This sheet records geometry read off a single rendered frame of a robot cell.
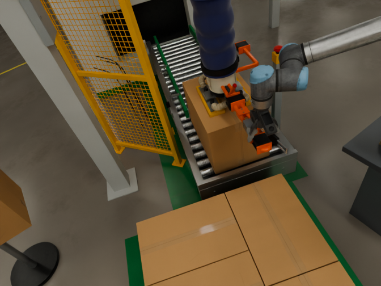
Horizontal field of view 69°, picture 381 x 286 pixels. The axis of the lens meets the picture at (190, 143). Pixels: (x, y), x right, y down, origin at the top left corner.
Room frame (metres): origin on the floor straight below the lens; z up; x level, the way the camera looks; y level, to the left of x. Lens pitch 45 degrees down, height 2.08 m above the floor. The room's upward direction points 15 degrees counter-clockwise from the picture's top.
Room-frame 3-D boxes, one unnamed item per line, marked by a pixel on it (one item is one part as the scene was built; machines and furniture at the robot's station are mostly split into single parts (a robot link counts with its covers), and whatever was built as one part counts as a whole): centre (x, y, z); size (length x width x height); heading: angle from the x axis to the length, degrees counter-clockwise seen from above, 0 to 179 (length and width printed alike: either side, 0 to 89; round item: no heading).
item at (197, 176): (2.26, 0.09, 0.50); 2.31 x 0.05 x 0.19; 4
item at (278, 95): (1.73, -0.78, 0.50); 0.07 x 0.07 x 1.00; 4
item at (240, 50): (1.79, -0.53, 1.08); 0.09 x 0.08 x 0.05; 93
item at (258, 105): (0.91, -0.34, 1.31); 0.10 x 0.09 x 0.05; 93
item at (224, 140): (1.49, -0.28, 0.75); 0.60 x 0.40 x 0.40; 5
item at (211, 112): (1.47, -0.20, 0.97); 0.34 x 0.10 x 0.05; 3
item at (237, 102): (1.23, -0.31, 1.08); 0.10 x 0.08 x 0.06; 93
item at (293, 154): (1.12, -0.32, 0.58); 0.70 x 0.03 x 0.06; 94
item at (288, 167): (1.12, -0.32, 0.48); 0.70 x 0.03 x 0.15; 94
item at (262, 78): (0.91, -0.35, 1.39); 0.10 x 0.09 x 0.12; 70
